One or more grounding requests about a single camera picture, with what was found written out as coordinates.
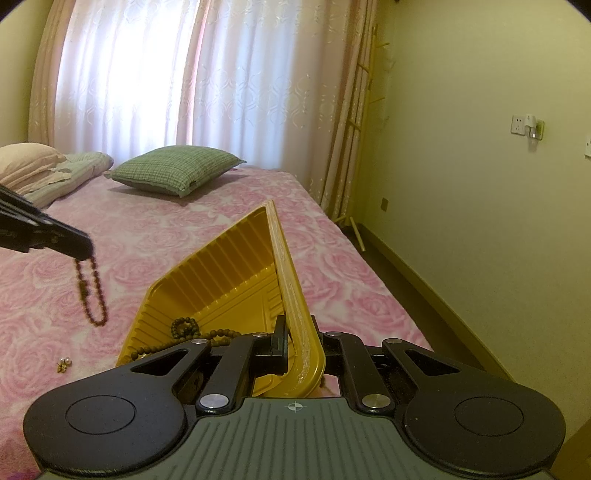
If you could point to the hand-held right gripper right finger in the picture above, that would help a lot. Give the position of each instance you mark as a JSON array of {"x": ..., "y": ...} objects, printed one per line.
[{"x": 344, "y": 355}]

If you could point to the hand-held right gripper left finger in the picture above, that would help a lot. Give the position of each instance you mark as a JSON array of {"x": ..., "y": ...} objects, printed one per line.
[{"x": 231, "y": 364}]

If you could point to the small dark wall outlet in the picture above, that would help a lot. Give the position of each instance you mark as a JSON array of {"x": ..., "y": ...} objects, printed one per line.
[{"x": 384, "y": 204}]

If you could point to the pink pillow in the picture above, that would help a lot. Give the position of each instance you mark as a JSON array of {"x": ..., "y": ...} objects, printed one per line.
[{"x": 27, "y": 161}]

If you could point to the yellow wooden coat rack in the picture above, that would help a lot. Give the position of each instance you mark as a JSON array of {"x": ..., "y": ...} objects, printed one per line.
[{"x": 364, "y": 92}]

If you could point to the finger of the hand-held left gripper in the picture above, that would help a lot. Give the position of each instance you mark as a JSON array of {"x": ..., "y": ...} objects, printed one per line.
[
  {"x": 14, "y": 205},
  {"x": 69, "y": 242}
]

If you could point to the green checked pillow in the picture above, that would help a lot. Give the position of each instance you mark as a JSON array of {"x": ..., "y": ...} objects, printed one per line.
[{"x": 175, "y": 170}]

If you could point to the gold pearl earrings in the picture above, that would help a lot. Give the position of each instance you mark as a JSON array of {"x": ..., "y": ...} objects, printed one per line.
[{"x": 63, "y": 364}]

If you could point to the beige drape curtain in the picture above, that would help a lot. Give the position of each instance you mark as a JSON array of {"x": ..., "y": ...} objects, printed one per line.
[{"x": 332, "y": 92}]

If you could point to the pale folded quilt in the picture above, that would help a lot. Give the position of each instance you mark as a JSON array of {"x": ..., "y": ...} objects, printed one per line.
[{"x": 78, "y": 170}]

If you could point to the pink floral bed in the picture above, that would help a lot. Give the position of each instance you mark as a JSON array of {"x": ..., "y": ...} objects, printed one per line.
[{"x": 184, "y": 230}]

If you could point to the gold plastic tray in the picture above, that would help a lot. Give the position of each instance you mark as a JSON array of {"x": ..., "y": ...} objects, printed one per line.
[{"x": 221, "y": 277}]

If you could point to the wall outlet with plug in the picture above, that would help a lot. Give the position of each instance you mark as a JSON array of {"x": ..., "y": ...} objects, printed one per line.
[{"x": 528, "y": 127}]

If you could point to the sheer pink curtain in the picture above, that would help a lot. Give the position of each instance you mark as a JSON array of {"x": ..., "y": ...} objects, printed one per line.
[{"x": 161, "y": 69}]

